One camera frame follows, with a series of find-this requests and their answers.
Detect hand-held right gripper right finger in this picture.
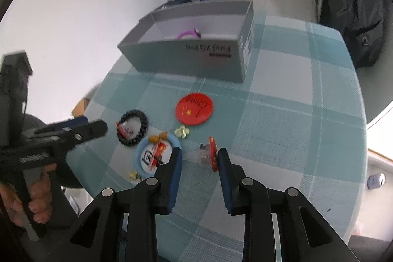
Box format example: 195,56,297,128
216,148,357,262

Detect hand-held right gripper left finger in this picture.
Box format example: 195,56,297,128
41,148,184,262

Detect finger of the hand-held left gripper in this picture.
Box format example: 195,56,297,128
31,116,89,136
47,120,108,153

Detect small red badge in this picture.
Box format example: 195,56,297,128
209,136,220,173

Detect blue ring bracelet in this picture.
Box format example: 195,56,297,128
133,133,182,177

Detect black spiral hair tie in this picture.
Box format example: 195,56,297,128
117,109,148,146

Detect grey cardboard box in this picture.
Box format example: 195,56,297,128
117,0,255,84

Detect purple bracelet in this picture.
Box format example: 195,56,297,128
176,29,204,40

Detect person's left hand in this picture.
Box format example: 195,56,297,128
0,164,57,227

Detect brown cardboard box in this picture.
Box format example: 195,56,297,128
72,98,90,117

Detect card with red label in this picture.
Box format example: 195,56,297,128
141,142,168,172

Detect small clear red packet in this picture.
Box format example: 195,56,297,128
116,122,134,138

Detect teal plaid tablecloth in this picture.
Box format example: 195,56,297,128
66,15,369,262

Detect small blue white cup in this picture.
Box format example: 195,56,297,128
367,173,386,190

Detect white furniture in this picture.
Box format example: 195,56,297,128
350,148,393,242

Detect black jacket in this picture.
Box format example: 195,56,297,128
319,0,386,68

